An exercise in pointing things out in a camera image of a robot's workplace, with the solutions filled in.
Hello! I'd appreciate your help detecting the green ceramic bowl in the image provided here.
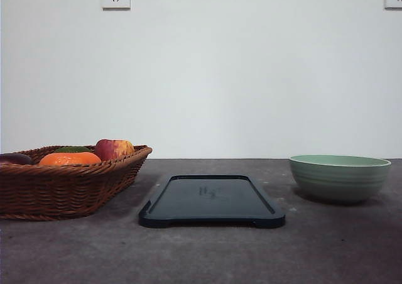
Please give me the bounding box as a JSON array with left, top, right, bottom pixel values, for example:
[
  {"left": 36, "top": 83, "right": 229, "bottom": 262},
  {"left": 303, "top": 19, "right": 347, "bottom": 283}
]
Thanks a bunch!
[{"left": 290, "top": 154, "right": 392, "bottom": 204}]

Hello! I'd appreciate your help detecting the brown wicker basket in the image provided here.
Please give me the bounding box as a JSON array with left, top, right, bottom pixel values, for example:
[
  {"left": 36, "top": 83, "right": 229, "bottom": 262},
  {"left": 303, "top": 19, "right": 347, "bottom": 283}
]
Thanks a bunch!
[{"left": 0, "top": 145, "right": 153, "bottom": 221}]

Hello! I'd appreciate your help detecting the dark blue rectangular tray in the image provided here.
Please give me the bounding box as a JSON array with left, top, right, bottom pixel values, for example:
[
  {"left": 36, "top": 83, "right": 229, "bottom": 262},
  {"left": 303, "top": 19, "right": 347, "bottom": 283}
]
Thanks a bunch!
[{"left": 139, "top": 175, "right": 286, "bottom": 229}]

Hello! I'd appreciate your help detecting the red yellow apple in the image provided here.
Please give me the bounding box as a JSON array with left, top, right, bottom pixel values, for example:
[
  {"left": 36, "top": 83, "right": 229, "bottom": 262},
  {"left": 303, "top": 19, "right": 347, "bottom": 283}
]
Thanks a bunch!
[{"left": 94, "top": 139, "right": 134, "bottom": 160}]

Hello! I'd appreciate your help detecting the orange fruit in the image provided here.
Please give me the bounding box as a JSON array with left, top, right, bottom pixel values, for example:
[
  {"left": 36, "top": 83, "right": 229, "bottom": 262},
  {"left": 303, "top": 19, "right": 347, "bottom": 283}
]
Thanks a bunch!
[{"left": 40, "top": 152, "right": 102, "bottom": 165}]

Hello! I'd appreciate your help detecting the green avocado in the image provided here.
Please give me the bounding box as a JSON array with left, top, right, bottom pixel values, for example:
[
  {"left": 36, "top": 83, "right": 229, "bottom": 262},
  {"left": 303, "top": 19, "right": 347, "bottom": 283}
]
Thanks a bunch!
[{"left": 54, "top": 146, "right": 92, "bottom": 153}]

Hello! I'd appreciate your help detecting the dark red apple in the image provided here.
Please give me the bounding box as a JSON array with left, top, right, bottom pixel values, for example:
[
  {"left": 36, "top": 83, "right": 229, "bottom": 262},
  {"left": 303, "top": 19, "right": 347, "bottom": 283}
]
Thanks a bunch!
[{"left": 0, "top": 153, "right": 31, "bottom": 164}]

